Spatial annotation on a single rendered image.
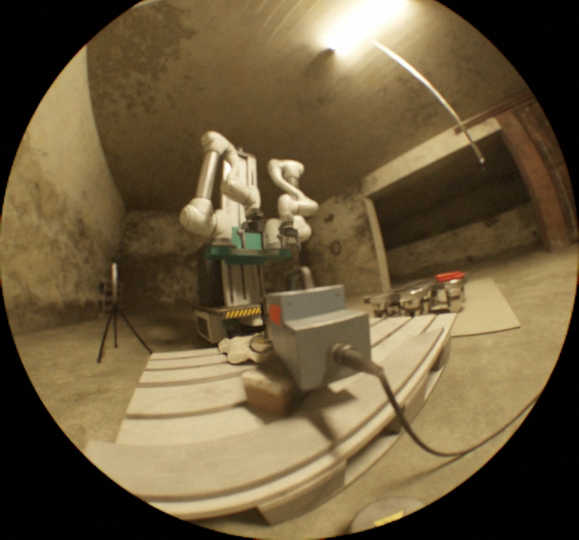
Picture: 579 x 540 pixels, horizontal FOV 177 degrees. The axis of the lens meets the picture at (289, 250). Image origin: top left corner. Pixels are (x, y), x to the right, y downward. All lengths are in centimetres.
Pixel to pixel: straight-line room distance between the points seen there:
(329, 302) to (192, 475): 39
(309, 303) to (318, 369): 13
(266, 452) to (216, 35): 283
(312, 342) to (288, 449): 18
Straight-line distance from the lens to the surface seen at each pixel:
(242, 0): 255
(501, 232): 952
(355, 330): 33
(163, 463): 34
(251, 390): 43
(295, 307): 36
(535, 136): 490
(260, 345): 78
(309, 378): 32
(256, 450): 33
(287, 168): 174
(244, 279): 153
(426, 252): 975
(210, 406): 49
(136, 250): 588
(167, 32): 274
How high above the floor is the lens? 41
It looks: 12 degrees up
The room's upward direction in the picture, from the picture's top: 7 degrees counter-clockwise
